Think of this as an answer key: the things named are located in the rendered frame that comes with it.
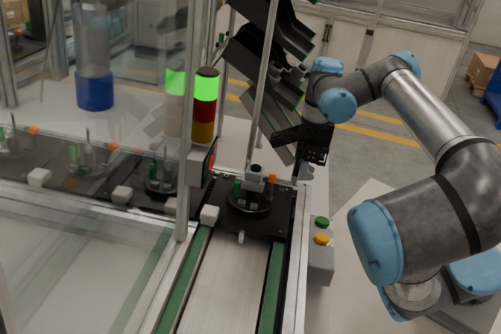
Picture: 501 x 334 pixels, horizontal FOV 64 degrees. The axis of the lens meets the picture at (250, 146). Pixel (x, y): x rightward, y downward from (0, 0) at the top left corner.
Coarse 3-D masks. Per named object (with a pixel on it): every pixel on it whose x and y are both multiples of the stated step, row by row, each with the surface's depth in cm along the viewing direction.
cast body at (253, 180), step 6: (246, 168) 113; (252, 168) 111; (258, 168) 111; (246, 174) 111; (252, 174) 111; (258, 174) 111; (240, 180) 115; (246, 180) 113; (252, 180) 112; (258, 180) 112; (246, 186) 113; (252, 186) 113; (258, 186) 113
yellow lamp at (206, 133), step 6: (192, 120) 85; (192, 126) 85; (198, 126) 84; (204, 126) 84; (210, 126) 85; (192, 132) 86; (198, 132) 85; (204, 132) 85; (210, 132) 86; (192, 138) 86; (198, 138) 86; (204, 138) 86; (210, 138) 87
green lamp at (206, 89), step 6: (198, 78) 79; (204, 78) 79; (210, 78) 79; (216, 78) 80; (198, 84) 80; (204, 84) 80; (210, 84) 80; (216, 84) 81; (198, 90) 80; (204, 90) 80; (210, 90) 80; (216, 90) 82; (198, 96) 81; (204, 96) 81; (210, 96) 81; (216, 96) 83
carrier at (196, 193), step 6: (210, 174) 127; (210, 180) 125; (192, 186) 121; (204, 186) 122; (192, 192) 118; (198, 192) 119; (204, 192) 119; (192, 198) 116; (198, 198) 116; (192, 204) 114; (198, 204) 114; (192, 210) 112; (198, 210) 114; (192, 216) 109
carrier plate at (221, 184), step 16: (224, 192) 121; (272, 192) 124; (288, 192) 125; (224, 208) 114; (288, 208) 118; (224, 224) 109; (240, 224) 109; (256, 224) 110; (272, 224) 111; (288, 224) 112; (272, 240) 108
